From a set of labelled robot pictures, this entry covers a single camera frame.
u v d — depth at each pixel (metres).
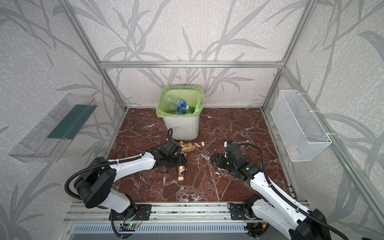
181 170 0.85
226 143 0.75
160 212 0.75
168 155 0.69
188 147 0.93
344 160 0.55
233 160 0.62
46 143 0.64
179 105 0.94
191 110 1.00
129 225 0.71
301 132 0.62
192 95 0.95
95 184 0.43
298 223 0.40
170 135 0.97
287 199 0.44
